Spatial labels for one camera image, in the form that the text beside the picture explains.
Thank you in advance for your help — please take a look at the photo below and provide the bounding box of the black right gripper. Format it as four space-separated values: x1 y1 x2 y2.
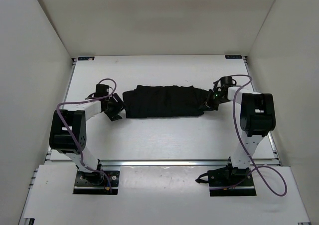
198 89 228 112

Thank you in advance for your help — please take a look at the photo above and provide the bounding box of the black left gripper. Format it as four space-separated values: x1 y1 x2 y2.
103 93 130 122

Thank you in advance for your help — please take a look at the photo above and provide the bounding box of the black pleated skirt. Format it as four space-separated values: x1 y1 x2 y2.
123 85 208 119

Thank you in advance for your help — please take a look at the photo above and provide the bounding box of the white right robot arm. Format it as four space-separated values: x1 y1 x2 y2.
199 86 276 185

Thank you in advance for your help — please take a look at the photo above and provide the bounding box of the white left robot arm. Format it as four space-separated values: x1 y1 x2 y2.
49 93 125 184

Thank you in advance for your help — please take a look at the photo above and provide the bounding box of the blue label sticker right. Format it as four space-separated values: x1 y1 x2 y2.
225 55 243 59

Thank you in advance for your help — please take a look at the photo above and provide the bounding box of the blue label sticker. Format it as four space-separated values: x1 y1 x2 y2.
225 55 243 59
77 56 95 61

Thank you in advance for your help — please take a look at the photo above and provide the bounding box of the blue label sticker left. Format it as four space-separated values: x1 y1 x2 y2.
77 56 95 61

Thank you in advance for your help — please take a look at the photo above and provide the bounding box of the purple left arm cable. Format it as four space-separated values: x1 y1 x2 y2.
56 78 118 193

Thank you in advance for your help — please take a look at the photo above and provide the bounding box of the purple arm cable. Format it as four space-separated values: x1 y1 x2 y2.
56 78 118 193
208 75 288 197

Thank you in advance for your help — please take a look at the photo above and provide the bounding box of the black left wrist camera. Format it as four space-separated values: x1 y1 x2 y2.
85 84 111 100

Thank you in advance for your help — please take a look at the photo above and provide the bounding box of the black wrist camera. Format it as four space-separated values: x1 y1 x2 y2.
85 84 111 100
213 76 237 91

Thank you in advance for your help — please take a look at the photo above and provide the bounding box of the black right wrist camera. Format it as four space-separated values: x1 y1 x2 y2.
213 76 237 91

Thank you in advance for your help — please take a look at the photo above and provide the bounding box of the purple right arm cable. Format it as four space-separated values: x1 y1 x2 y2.
208 75 288 197

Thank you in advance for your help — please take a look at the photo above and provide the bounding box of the aluminium table rail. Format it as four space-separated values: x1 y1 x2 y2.
101 159 228 167

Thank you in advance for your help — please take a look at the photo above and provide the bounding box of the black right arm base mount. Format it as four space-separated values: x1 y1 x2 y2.
195 167 257 197

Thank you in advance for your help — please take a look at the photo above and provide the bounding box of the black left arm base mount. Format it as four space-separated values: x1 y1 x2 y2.
73 167 120 195

